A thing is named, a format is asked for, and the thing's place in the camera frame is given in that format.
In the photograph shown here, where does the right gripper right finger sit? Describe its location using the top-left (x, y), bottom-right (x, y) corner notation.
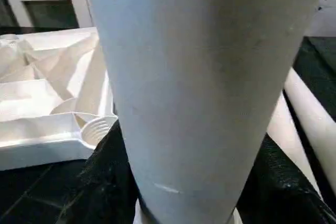
top-left (234, 134), bottom-right (336, 224)

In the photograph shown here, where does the white plastic table leg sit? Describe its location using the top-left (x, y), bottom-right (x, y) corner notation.
top-left (282, 66), bottom-right (336, 184)
top-left (267, 94), bottom-right (322, 194)
top-left (83, 0), bottom-right (330, 224)

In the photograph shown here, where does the white plastic bag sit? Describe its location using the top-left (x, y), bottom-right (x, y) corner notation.
top-left (309, 0), bottom-right (336, 37)

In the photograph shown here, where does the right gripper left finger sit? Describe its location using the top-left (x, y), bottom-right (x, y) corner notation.
top-left (58, 122), bottom-right (143, 224)

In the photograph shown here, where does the white plastic table top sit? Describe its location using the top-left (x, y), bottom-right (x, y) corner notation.
top-left (0, 27), bottom-right (119, 172)

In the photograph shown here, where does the white cabinet with glass doors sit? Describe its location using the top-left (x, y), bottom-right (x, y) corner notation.
top-left (0, 0), bottom-right (93, 31)

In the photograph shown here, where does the black work mat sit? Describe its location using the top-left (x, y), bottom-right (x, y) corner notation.
top-left (0, 34), bottom-right (336, 224)

